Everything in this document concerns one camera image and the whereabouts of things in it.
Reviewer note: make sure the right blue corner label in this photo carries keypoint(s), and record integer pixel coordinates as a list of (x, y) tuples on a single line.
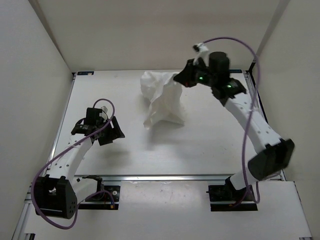
[(235, 71)]

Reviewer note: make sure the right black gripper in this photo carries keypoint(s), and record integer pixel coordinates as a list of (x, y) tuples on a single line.
[(185, 77)]

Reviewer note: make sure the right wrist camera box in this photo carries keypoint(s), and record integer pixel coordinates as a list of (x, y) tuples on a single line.
[(202, 53)]

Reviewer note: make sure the left blue corner label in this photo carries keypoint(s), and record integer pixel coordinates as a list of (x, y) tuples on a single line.
[(85, 73)]

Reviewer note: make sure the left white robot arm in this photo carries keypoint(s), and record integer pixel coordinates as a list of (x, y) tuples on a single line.
[(59, 192)]

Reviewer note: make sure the aluminium table frame rail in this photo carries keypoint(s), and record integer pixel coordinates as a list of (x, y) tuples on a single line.
[(165, 178)]

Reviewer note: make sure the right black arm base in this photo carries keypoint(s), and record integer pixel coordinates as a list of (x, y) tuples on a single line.
[(224, 198)]

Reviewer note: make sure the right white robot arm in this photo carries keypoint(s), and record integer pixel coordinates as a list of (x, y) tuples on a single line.
[(273, 153)]

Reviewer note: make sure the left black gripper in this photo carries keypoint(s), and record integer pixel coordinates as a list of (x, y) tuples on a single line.
[(114, 133)]

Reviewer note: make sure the white fabric skirt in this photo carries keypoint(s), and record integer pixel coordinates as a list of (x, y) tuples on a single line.
[(164, 96)]

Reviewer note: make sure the blue corner label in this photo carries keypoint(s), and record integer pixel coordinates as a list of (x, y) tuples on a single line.
[(85, 73), (235, 71)]

